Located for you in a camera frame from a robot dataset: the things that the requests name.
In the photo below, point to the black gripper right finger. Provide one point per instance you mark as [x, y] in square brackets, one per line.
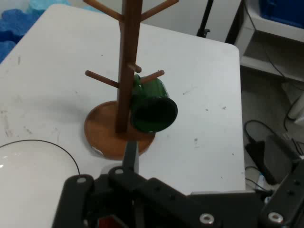
[285, 204]

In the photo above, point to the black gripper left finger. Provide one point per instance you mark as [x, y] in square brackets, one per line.
[78, 202]

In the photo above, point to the green enamel mug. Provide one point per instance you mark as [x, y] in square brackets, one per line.
[154, 91]

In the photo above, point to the red cup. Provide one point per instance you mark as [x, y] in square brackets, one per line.
[107, 221]

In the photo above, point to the grey flat box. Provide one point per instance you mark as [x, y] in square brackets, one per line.
[282, 156]

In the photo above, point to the white plate with black rim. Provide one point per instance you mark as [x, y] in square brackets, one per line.
[28, 180]

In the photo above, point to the black power adapter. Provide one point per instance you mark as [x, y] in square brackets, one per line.
[259, 154]

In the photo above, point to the grey shelf unit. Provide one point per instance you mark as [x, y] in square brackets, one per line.
[266, 55]

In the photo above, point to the wooden mug tree stand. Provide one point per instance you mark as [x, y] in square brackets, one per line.
[126, 47]

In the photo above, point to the dark blue foam mat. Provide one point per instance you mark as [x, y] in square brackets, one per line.
[12, 31]

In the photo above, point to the blue plastic bin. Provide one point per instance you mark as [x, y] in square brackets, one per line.
[282, 12]

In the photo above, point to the light blue foam mat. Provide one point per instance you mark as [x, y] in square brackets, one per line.
[47, 6]

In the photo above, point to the black tripod stand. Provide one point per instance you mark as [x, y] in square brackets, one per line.
[204, 21]

